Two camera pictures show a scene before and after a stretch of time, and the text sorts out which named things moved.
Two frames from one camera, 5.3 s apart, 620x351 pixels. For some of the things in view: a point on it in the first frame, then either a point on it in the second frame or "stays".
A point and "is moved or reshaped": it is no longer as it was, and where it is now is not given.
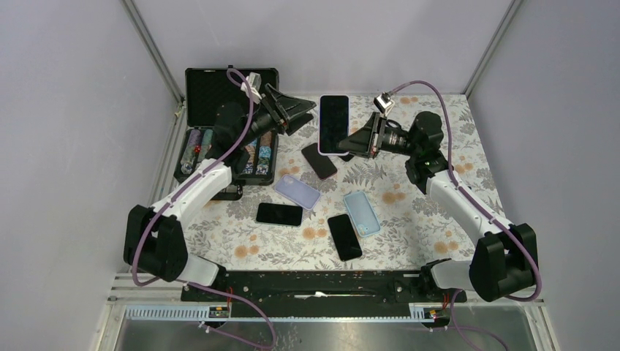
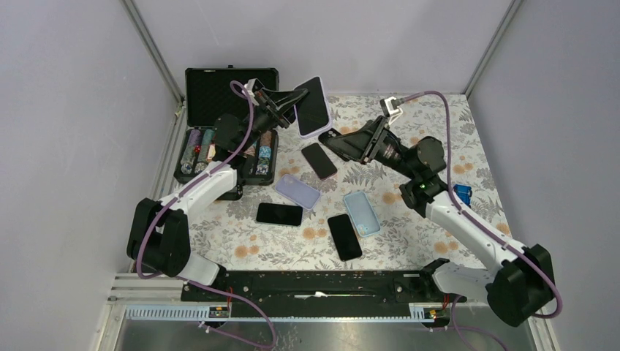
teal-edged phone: (279, 214) stays
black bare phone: (344, 237) stays
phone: (333, 123) to (312, 111)
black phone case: (346, 157) is moved or reshaped
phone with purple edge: (321, 164) stays
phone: (297, 191) stays
